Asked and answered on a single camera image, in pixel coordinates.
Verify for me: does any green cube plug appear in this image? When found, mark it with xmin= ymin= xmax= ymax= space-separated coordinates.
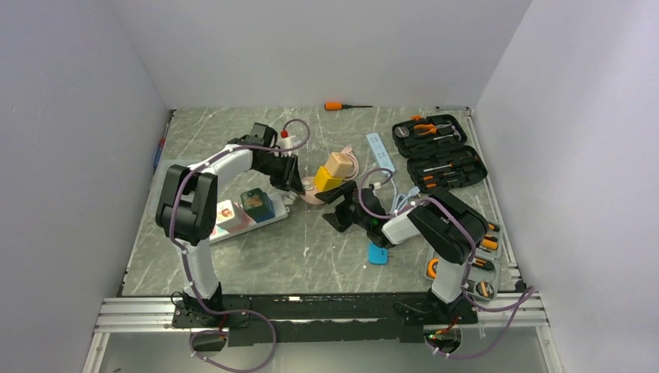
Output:
xmin=240 ymin=188 xmax=269 ymax=214

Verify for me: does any small blue plug adapter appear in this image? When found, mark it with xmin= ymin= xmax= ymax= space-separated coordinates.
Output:
xmin=367 ymin=242 xmax=395 ymax=266

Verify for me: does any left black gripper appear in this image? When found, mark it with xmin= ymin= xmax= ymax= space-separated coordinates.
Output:
xmin=256 ymin=153 xmax=306 ymax=196

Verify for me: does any pink plug adapter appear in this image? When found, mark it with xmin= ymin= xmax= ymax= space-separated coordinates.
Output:
xmin=218 ymin=214 xmax=252 ymax=233

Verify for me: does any yellow plug adapter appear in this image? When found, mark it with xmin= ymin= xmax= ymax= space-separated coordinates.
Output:
xmin=313 ymin=166 xmax=343 ymax=193

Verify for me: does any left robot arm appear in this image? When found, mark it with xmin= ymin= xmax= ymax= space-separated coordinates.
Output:
xmin=155 ymin=123 xmax=310 ymax=326

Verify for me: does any grey tool tray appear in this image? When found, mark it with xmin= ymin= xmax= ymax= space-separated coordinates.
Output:
xmin=424 ymin=222 xmax=500 ymax=303

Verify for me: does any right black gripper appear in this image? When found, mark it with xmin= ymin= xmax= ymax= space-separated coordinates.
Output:
xmin=316 ymin=180 xmax=371 ymax=232

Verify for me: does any pink cable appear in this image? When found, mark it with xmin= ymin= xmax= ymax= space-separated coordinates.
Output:
xmin=340 ymin=146 xmax=361 ymax=181

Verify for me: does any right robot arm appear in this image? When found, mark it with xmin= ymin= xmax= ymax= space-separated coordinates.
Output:
xmin=316 ymin=181 xmax=487 ymax=322

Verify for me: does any wooden cube plug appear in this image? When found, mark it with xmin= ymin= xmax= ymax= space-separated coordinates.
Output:
xmin=324 ymin=152 xmax=355 ymax=179

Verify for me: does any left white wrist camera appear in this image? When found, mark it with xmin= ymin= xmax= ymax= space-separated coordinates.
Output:
xmin=277 ymin=130 xmax=302 ymax=156

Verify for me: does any white cube plug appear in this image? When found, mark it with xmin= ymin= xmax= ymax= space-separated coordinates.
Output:
xmin=215 ymin=200 xmax=242 ymax=226

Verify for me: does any light blue cable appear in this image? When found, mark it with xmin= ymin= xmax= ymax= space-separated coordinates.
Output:
xmin=381 ymin=164 xmax=421 ymax=218

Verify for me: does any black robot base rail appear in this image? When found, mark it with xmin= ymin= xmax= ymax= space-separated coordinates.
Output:
xmin=172 ymin=291 xmax=479 ymax=347

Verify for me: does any blue red pen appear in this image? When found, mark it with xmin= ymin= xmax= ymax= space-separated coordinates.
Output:
xmin=152 ymin=124 xmax=169 ymax=170

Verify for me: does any black tool case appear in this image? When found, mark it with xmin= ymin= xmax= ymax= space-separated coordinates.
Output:
xmin=392 ymin=114 xmax=488 ymax=194

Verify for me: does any orange handled screwdriver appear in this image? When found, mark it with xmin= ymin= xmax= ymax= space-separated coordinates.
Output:
xmin=323 ymin=102 xmax=372 ymax=111

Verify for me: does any pink round plug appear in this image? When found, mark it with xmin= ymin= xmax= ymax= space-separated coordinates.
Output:
xmin=300 ymin=176 xmax=325 ymax=206

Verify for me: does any white power strip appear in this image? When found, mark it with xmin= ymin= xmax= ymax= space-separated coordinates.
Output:
xmin=209 ymin=193 xmax=289 ymax=244

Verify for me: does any blue power strip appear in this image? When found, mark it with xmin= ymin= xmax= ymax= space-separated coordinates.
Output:
xmin=365 ymin=133 xmax=396 ymax=172

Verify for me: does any orange tape measure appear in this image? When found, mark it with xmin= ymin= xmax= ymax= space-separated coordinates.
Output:
xmin=426 ymin=258 xmax=439 ymax=280

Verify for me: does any clear plastic screw box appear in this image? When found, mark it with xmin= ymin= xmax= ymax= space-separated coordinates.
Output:
xmin=146 ymin=159 xmax=177 ymax=214

